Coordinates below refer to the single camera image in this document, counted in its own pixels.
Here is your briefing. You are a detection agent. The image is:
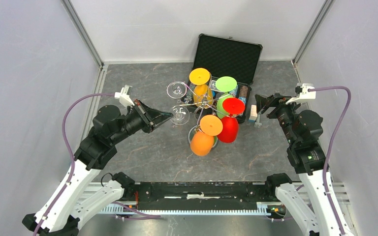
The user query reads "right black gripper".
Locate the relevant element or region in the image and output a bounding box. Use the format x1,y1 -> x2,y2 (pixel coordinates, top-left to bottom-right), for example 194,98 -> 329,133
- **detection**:
255,92 -> 305,145

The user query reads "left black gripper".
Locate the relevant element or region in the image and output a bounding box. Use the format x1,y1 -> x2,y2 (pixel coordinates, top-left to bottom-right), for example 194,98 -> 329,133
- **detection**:
111,98 -> 174,144

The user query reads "clear wine glass front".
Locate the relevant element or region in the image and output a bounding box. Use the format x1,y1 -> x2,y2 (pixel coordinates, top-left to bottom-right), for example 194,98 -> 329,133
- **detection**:
170,105 -> 190,126

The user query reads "clear wine glass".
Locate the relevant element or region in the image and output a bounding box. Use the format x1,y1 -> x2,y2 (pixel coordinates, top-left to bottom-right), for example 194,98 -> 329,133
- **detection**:
170,105 -> 190,126
166,81 -> 188,99

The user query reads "green plastic wine glass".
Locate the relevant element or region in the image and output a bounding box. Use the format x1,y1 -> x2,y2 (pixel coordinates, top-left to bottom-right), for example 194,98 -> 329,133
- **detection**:
216,76 -> 238,119

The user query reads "red plastic wine glass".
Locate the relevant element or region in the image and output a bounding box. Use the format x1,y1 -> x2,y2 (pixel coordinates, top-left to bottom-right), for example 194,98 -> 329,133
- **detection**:
217,97 -> 245,143

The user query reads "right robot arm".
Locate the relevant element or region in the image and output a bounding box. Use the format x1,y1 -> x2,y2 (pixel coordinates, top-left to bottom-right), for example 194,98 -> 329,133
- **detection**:
255,93 -> 354,236

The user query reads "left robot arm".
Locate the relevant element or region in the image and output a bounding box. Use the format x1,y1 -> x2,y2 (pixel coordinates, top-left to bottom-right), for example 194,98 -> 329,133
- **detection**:
22,99 -> 173,236

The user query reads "clear wine glass rear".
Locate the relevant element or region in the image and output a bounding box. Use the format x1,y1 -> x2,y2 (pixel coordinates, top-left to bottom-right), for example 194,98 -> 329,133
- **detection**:
166,81 -> 188,99

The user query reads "yellow plastic wine glass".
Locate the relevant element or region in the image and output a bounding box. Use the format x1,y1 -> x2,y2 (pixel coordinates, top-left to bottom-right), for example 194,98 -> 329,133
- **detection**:
189,68 -> 213,108

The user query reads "orange plastic wine glass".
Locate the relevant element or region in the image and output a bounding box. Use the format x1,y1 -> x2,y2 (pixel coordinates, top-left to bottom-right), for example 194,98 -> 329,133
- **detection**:
190,115 -> 223,156

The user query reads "chrome wine glass rack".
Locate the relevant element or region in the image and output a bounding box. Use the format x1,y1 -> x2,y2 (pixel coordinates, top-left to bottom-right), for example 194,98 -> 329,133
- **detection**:
176,80 -> 240,144

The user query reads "white toy brick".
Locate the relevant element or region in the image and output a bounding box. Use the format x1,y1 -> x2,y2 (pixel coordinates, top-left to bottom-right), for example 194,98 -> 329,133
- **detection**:
248,105 -> 258,122

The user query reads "grey toy brick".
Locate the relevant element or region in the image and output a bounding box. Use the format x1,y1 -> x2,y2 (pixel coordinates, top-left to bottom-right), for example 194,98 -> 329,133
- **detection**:
254,108 -> 262,128

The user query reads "black poker chip case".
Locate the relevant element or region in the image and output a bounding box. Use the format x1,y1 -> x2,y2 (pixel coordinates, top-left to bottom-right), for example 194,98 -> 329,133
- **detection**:
191,34 -> 262,123

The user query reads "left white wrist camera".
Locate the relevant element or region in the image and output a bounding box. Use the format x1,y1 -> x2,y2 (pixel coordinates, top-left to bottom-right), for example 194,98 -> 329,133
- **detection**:
114,85 -> 134,107

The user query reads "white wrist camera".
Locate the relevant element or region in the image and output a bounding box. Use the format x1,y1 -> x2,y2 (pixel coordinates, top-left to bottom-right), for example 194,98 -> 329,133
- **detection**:
114,85 -> 134,107
286,83 -> 316,104

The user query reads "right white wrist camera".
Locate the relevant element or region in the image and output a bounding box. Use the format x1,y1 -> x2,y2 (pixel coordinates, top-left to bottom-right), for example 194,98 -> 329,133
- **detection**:
286,83 -> 316,104

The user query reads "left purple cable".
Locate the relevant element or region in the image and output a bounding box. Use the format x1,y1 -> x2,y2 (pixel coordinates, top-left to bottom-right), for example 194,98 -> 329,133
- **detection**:
32,93 -> 116,236

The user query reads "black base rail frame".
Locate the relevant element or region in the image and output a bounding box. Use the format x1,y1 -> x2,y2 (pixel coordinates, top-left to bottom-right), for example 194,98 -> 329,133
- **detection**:
78,173 -> 349,225

